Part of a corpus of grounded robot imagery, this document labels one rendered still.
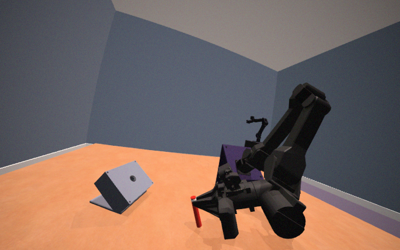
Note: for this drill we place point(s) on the red peg with white band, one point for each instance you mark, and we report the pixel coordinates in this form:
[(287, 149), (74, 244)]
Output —
[(196, 212)]

